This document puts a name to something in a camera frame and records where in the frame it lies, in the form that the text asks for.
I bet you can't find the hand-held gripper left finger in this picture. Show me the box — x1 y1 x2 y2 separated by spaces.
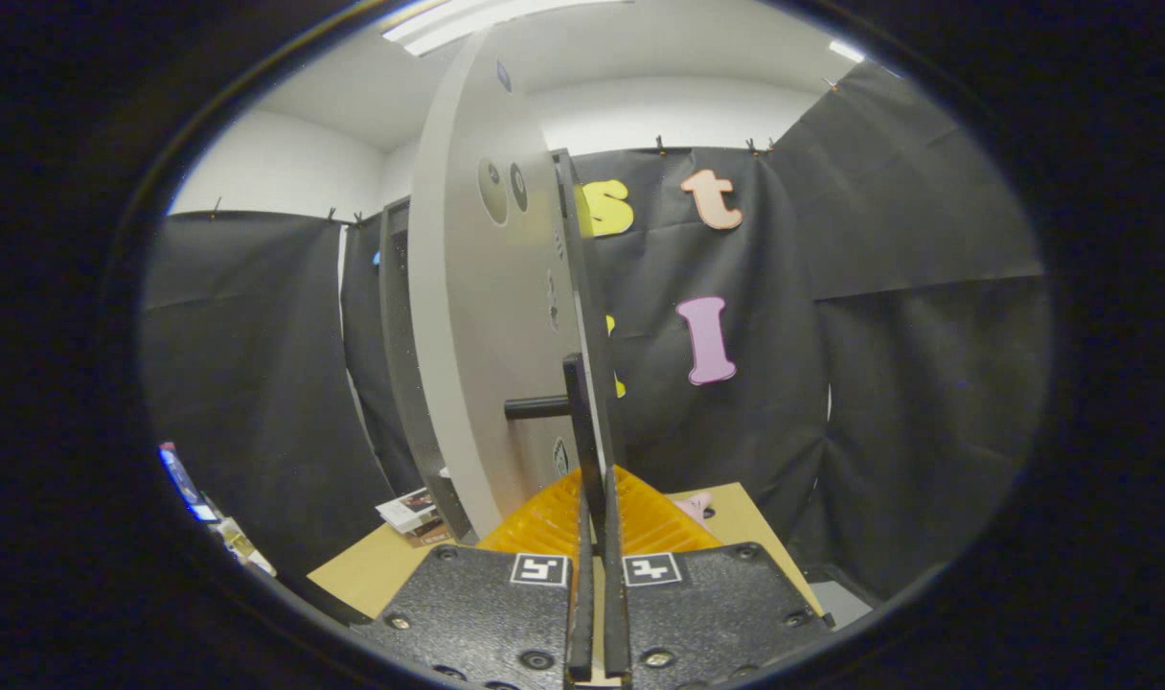
351 467 595 689

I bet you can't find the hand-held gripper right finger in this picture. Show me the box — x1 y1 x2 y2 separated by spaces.
602 467 837 689

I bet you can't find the black door handle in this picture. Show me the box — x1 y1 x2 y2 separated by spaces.
504 353 608 555

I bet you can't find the light grey shoe cabinet door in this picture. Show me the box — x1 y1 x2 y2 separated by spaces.
407 27 588 540

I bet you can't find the grey shoe cabinet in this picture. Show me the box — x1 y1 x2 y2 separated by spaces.
379 149 631 542

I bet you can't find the stack of printed booklets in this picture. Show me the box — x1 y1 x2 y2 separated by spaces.
376 487 454 549

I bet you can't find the pile of small items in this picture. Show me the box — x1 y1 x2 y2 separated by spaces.
204 494 277 578

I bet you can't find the black backdrop cloth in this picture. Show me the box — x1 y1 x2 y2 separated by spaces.
142 59 1048 605

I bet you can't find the long ceiling light panel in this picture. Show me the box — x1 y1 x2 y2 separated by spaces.
381 0 631 57

